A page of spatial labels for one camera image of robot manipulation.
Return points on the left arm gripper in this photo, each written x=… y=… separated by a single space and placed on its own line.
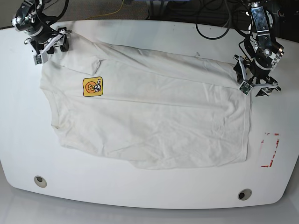
x=262 y=54

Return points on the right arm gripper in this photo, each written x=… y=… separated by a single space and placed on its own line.
x=43 y=39

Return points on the white printed t-shirt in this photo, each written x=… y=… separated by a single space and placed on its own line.
x=153 y=109

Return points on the red tape rectangle marking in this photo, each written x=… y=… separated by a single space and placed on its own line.
x=268 y=148

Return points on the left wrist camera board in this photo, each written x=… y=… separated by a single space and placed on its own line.
x=245 y=88

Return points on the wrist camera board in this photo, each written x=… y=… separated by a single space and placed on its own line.
x=38 y=59
x=245 y=88

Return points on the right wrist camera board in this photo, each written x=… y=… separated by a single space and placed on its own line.
x=38 y=59

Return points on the right table cable grommet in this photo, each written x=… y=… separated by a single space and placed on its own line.
x=244 y=194

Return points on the table cable grommet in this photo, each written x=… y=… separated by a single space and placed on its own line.
x=244 y=194
x=40 y=182

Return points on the left table cable grommet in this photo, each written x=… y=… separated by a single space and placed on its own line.
x=40 y=182

